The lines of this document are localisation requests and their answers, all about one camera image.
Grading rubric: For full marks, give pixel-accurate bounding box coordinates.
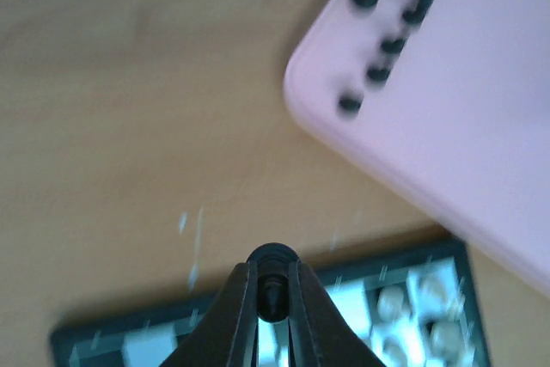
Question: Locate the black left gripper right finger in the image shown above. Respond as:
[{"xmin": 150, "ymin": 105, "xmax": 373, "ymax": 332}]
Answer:
[{"xmin": 288, "ymin": 261, "xmax": 383, "ymax": 367}]

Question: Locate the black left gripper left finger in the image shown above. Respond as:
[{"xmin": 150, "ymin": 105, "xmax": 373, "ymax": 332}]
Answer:
[{"xmin": 162, "ymin": 261, "xmax": 258, "ymax": 367}]

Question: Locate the black and white chessboard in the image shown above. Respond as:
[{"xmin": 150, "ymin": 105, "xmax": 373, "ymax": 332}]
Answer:
[{"xmin": 50, "ymin": 239, "xmax": 491, "ymax": 366}]

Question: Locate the black pawn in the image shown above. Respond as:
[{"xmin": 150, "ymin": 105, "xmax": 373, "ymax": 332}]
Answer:
[
  {"xmin": 401, "ymin": 0, "xmax": 432, "ymax": 26},
  {"xmin": 380, "ymin": 37, "xmax": 407, "ymax": 55},
  {"xmin": 365, "ymin": 62, "xmax": 393, "ymax": 84},
  {"xmin": 337, "ymin": 91, "xmax": 364, "ymax": 117}
]

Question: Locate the pink plastic tray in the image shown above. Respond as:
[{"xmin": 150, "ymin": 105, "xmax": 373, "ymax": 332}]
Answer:
[{"xmin": 284, "ymin": 0, "xmax": 549, "ymax": 291}]

